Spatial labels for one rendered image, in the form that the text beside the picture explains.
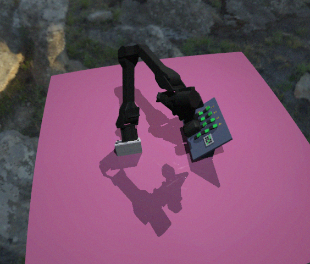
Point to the dark blue switch panel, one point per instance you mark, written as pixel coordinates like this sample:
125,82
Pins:
214,131

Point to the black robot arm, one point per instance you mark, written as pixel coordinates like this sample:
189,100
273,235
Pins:
166,78

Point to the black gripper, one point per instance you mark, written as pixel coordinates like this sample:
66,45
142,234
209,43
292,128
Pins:
192,124

